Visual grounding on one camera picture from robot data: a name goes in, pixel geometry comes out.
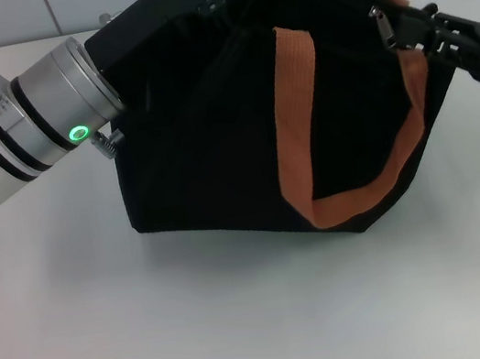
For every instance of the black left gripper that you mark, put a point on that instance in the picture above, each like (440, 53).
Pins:
(147, 24)

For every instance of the silver zipper pull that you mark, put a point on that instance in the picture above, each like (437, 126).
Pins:
(385, 30)

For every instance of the silver metal connector plug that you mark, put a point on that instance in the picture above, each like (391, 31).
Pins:
(108, 19)

